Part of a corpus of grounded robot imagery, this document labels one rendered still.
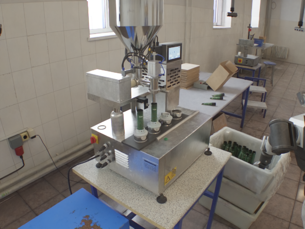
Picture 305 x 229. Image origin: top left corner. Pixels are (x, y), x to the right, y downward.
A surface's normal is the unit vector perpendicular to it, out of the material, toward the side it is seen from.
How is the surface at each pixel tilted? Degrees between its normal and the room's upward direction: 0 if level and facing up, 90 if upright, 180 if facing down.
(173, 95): 90
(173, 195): 0
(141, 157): 90
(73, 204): 0
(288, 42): 90
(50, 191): 0
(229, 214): 96
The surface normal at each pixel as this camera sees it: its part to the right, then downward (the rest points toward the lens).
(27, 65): 0.79, 0.25
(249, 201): -0.72, 0.38
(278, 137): -0.61, -0.36
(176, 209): 0.00, -0.91
